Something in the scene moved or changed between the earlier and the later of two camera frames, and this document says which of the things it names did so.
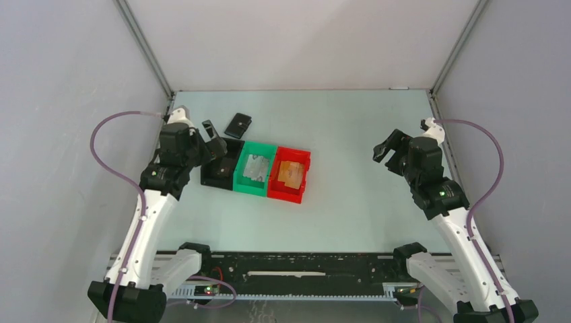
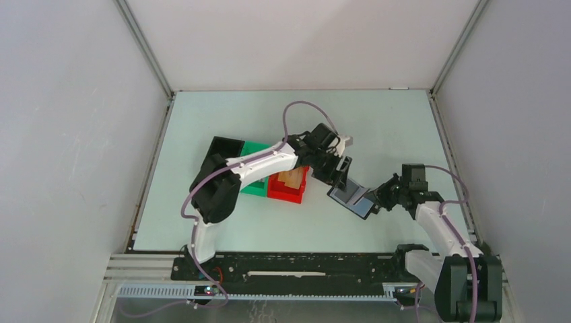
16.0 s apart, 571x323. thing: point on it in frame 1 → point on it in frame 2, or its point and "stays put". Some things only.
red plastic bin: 278,189 stays put
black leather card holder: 238,126 → 353,198
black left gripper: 216,146 → 333,176
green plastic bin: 247,184 stays put
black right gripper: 397,141 → 377,196
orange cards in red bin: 291,173 stays put
